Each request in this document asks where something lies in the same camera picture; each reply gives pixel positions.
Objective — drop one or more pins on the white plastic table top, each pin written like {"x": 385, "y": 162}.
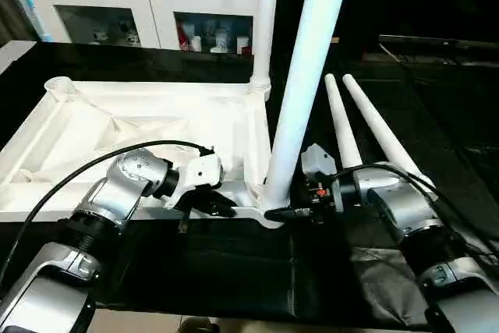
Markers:
{"x": 117, "y": 130}

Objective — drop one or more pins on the white plastic table leg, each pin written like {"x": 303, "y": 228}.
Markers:
{"x": 265, "y": 21}
{"x": 382, "y": 134}
{"x": 308, "y": 68}
{"x": 343, "y": 122}

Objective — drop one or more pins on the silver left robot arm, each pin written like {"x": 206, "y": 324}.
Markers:
{"x": 101, "y": 224}

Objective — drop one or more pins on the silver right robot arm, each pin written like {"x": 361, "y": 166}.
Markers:
{"x": 413, "y": 224}

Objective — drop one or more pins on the black work mat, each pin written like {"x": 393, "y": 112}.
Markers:
{"x": 234, "y": 271}

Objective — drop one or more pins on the crumpled black plastic sheet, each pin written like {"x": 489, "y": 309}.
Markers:
{"x": 437, "y": 193}

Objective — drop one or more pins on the white cabinet with glass doors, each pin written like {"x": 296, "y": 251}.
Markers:
{"x": 140, "y": 1}

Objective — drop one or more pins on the dark low furniture silver edge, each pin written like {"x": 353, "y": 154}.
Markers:
{"x": 444, "y": 44}

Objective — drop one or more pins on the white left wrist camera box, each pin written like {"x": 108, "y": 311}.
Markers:
{"x": 195, "y": 177}

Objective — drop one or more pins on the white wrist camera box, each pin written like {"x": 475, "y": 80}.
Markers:
{"x": 318, "y": 161}
{"x": 195, "y": 177}

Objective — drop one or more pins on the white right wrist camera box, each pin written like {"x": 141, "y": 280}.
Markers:
{"x": 318, "y": 161}

